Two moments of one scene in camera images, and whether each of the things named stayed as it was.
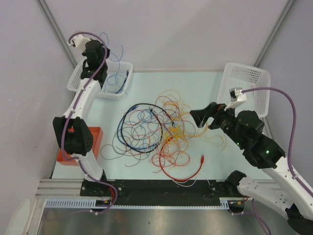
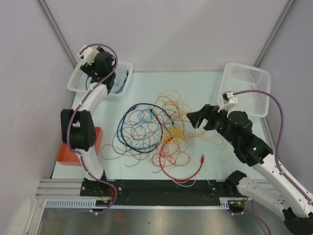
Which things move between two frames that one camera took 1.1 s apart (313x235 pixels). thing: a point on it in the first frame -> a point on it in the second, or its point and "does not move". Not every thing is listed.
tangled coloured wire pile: x=173 y=112 does not move
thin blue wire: x=116 y=82 -> x=127 y=73
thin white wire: x=189 y=185 does not move
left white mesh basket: x=119 y=74 does not move
